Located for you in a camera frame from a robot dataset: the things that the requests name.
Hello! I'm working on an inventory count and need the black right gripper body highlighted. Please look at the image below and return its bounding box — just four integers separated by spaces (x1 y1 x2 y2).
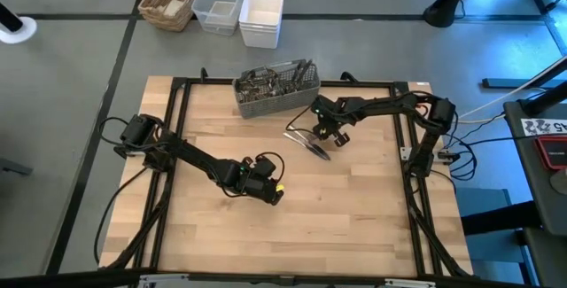
312 95 351 147

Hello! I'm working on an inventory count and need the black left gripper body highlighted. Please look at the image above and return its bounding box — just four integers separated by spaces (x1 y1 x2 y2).
234 170 278 203

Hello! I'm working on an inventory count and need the grey mesh silverware basket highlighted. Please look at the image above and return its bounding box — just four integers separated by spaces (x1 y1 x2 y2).
232 58 322 120

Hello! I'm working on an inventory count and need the white plastic bin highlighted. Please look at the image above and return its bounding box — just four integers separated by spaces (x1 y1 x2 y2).
238 0 285 51

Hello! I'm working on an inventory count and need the woven wicker basket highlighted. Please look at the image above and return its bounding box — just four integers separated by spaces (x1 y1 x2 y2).
137 0 201 33

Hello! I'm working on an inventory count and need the dark grey side table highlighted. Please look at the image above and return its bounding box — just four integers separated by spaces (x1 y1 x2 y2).
502 99 567 288

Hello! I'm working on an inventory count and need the white printed label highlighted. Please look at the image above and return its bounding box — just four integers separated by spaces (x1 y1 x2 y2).
521 118 567 137

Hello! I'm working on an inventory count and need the red and black device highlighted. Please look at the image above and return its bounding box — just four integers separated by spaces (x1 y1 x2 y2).
534 135 567 172

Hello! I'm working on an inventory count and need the white base black pole stand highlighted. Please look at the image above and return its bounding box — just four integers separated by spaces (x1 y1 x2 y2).
0 2 39 44

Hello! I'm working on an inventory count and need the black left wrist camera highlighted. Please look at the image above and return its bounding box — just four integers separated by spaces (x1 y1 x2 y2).
252 155 278 177

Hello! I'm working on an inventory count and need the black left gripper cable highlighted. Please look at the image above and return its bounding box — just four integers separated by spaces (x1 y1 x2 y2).
255 151 287 183

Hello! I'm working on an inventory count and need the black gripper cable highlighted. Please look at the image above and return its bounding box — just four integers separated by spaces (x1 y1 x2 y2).
285 105 321 136
255 151 287 183

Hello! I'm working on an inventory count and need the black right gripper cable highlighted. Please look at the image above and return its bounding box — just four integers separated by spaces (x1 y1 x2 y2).
285 105 321 136

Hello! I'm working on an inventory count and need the dark blue cable bundle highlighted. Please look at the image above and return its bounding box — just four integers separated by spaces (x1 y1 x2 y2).
442 114 479 183

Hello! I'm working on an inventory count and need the black floor cable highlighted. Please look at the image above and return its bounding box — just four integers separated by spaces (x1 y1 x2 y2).
92 163 151 265

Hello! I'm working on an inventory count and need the white floor cable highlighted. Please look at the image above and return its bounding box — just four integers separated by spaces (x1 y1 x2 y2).
451 68 567 124

